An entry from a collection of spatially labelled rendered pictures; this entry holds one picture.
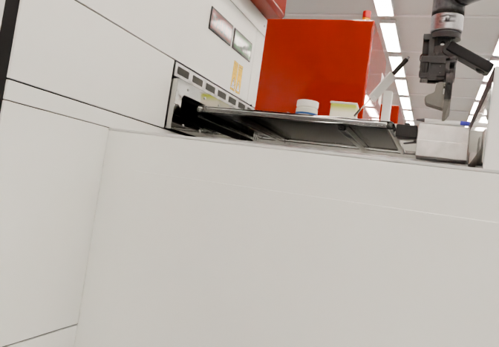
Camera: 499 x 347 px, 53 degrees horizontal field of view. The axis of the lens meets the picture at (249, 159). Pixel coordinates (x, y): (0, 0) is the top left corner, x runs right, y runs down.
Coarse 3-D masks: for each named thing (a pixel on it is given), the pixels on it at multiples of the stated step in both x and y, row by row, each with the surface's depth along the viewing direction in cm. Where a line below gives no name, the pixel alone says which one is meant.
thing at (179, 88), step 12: (180, 84) 93; (180, 96) 94; (192, 96) 98; (204, 96) 103; (168, 108) 92; (168, 120) 92; (180, 120) 95; (180, 132) 98; (192, 132) 100; (204, 132) 105; (216, 132) 110
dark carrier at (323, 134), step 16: (272, 128) 108; (288, 128) 104; (304, 128) 100; (320, 128) 97; (336, 128) 94; (352, 128) 91; (368, 128) 88; (336, 144) 121; (352, 144) 117; (368, 144) 112; (384, 144) 108
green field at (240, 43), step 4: (236, 32) 117; (236, 36) 117; (240, 36) 119; (236, 40) 117; (240, 40) 119; (244, 40) 122; (236, 44) 118; (240, 44) 120; (244, 44) 122; (248, 44) 124; (236, 48) 118; (240, 48) 120; (244, 48) 122; (248, 48) 125; (244, 52) 123; (248, 52) 125; (248, 56) 125
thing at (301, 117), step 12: (204, 108) 95; (216, 108) 94; (228, 108) 93; (240, 108) 93; (300, 120) 88; (312, 120) 88; (324, 120) 87; (336, 120) 86; (348, 120) 85; (360, 120) 85; (372, 120) 84
